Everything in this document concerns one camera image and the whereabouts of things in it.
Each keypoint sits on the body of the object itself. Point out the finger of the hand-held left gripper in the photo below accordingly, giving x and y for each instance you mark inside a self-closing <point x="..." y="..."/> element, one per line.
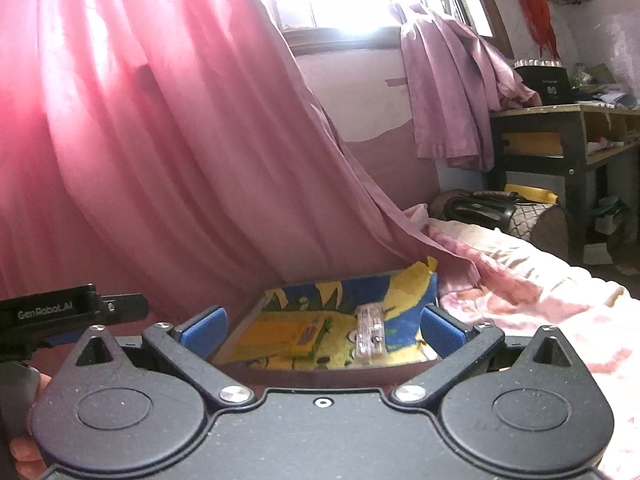
<point x="127" y="306"/>

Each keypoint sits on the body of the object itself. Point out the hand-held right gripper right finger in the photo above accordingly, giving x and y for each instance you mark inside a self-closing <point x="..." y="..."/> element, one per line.
<point x="441" y="332"/>

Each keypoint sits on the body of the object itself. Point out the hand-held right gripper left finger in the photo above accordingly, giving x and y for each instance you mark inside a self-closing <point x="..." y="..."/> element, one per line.
<point x="205" y="329"/>

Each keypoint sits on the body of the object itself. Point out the shallow box with colourful lining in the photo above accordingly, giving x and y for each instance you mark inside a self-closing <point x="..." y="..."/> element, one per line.
<point x="310" y="300"/>

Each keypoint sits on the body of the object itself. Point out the person's left hand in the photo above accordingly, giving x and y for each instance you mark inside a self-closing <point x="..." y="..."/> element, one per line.
<point x="27" y="460"/>

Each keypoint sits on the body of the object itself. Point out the clear wrapped snack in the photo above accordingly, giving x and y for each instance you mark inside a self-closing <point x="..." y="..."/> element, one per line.
<point x="370" y="332"/>

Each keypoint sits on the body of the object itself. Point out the yellow flat packet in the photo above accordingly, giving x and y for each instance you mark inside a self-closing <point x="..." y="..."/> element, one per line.
<point x="285" y="337"/>

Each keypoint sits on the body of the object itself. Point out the pink floral blanket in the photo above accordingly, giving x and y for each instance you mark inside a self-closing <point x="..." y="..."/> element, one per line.
<point x="540" y="310"/>

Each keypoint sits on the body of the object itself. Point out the black bag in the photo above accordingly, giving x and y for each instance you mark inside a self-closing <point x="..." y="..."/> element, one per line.
<point x="475" y="210"/>

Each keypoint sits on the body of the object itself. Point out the patterned round stool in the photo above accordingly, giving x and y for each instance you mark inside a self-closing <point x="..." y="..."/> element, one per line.
<point x="542" y="230"/>

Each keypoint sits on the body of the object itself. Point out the pink curtain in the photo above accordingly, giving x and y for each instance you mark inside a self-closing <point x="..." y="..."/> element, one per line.
<point x="150" y="160"/>

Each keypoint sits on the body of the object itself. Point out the yellow tool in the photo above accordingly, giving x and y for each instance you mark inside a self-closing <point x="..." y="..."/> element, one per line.
<point x="530" y="194"/>

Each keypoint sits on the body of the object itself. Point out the black framed wooden desk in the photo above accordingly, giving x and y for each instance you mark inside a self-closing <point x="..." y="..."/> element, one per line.
<point x="575" y="155"/>

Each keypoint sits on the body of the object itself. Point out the purple hanging cloth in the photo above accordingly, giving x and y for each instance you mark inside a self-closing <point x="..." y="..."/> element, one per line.
<point x="450" y="95"/>

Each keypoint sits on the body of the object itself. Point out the black box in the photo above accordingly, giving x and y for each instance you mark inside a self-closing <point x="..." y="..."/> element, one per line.
<point x="545" y="85"/>

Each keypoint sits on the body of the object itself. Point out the clutter of papers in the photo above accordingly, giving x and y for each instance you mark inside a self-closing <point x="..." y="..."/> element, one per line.
<point x="605" y="91"/>

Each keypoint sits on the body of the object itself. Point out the red hanging decoration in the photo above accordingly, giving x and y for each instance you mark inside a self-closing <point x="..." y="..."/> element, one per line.
<point x="535" y="5"/>

